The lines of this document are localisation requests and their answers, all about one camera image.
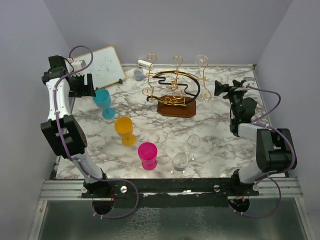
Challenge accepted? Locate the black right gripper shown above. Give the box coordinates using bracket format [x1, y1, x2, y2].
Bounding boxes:
[214, 79, 246, 120]

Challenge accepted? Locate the blue plastic wine glass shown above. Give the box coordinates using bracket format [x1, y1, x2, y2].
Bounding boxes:
[92, 89, 116, 119]

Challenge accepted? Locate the clear wine glass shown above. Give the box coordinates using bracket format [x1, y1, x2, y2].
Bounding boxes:
[194, 54, 209, 78]

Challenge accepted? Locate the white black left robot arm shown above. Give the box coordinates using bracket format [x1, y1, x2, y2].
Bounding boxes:
[40, 55, 111, 198]

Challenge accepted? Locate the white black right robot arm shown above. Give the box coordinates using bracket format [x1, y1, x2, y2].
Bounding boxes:
[214, 79, 298, 196]

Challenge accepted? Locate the yellow plastic wine glass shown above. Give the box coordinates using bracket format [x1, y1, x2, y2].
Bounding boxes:
[114, 116, 136, 147]

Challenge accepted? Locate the pink plastic wine glass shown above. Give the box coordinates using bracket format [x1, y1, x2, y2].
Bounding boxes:
[137, 142, 158, 171]

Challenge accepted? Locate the small whiteboard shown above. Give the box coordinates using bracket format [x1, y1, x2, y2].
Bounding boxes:
[82, 46, 126, 90]

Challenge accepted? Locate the small clear blue cup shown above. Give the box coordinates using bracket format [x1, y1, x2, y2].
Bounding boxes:
[133, 68, 145, 82]

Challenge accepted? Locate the white whiteboard eraser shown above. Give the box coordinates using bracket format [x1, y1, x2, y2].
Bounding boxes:
[137, 59, 153, 70]

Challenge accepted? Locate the clear glass near front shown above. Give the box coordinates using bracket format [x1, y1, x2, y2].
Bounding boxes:
[171, 152, 195, 174]

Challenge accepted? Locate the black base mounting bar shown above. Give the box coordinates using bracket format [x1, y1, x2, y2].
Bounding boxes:
[81, 178, 259, 209]

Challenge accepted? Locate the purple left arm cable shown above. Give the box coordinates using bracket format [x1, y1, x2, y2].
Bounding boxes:
[53, 45, 140, 220]

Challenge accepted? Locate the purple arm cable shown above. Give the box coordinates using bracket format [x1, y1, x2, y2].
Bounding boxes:
[53, 45, 140, 220]
[232, 84, 298, 219]

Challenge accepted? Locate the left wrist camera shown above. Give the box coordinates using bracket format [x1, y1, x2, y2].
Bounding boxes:
[71, 60, 87, 73]

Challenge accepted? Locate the gold wire wine glass rack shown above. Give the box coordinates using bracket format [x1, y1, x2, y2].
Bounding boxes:
[141, 53, 213, 118]

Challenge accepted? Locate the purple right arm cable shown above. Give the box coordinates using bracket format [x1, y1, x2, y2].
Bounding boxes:
[232, 84, 298, 219]

